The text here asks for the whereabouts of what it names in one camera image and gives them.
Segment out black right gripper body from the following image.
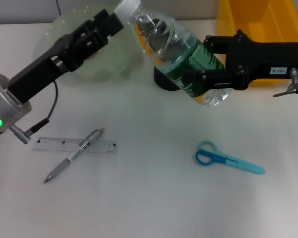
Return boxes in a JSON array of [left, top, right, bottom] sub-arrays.
[[225, 28, 298, 91]]

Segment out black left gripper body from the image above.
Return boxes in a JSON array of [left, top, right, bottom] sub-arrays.
[[7, 29, 90, 104]]

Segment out clear green-label water bottle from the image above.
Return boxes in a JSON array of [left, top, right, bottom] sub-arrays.
[[113, 0, 233, 107]]

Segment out clear plastic ruler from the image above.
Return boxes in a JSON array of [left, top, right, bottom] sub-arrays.
[[32, 136, 119, 154]]

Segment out blue scissors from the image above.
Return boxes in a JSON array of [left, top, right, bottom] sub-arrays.
[[195, 140, 266, 176]]

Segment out gray retractable pen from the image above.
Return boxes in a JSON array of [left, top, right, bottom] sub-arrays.
[[43, 126, 106, 184]]

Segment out translucent green fruit plate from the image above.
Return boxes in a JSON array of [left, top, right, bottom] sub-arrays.
[[46, 7, 145, 82]]

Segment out black mesh pen holder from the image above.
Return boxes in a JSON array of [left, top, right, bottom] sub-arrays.
[[152, 64, 189, 92]]

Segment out yellow plastic bin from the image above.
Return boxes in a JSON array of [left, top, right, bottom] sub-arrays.
[[216, 0, 298, 87]]

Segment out right arm connector cable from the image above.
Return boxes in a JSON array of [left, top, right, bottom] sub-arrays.
[[273, 67, 298, 98]]

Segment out arm connector cable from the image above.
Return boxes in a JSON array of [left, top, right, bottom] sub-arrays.
[[273, 67, 298, 98], [10, 80, 60, 145]]

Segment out left arm connector cable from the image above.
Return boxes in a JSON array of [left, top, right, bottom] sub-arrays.
[[10, 80, 60, 145]]

